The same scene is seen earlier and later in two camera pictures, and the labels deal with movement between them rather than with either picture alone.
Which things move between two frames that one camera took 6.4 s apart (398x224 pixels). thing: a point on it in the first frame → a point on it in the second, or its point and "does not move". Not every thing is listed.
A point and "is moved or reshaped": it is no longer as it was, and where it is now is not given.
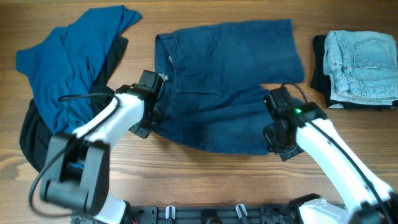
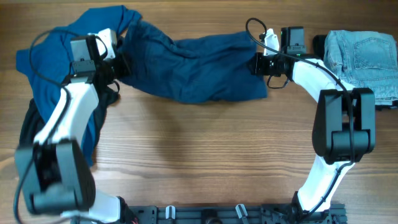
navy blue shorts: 214,98 is moved or reshaped
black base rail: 200,214 does not move
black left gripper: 142,131 → 124,66
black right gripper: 284,153 → 257,68
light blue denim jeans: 362,66 does not move
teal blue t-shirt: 63,63 does not move
